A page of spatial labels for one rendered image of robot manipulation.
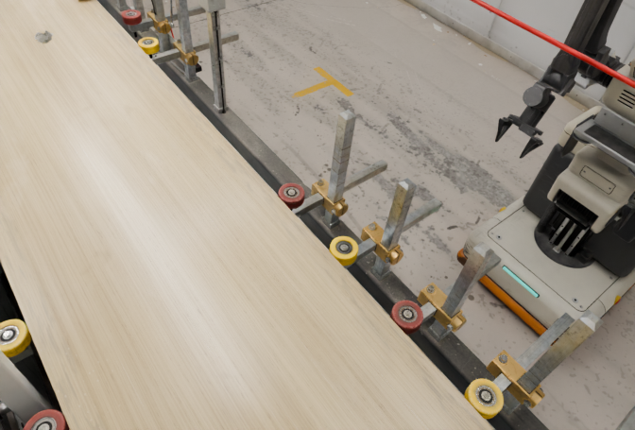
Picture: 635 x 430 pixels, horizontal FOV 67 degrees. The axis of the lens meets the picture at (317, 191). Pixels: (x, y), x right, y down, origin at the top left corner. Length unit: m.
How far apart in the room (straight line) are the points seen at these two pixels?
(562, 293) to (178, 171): 1.64
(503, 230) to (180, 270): 1.58
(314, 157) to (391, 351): 1.86
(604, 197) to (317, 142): 1.68
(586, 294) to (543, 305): 0.19
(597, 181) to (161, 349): 1.53
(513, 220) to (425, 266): 0.47
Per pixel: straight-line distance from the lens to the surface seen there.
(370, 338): 1.23
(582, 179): 2.00
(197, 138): 1.66
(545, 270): 2.37
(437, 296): 1.41
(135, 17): 2.36
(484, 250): 1.17
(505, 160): 3.25
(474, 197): 2.92
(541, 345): 1.46
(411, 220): 1.54
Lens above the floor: 1.98
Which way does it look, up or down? 47 degrees down
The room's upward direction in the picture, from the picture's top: 7 degrees clockwise
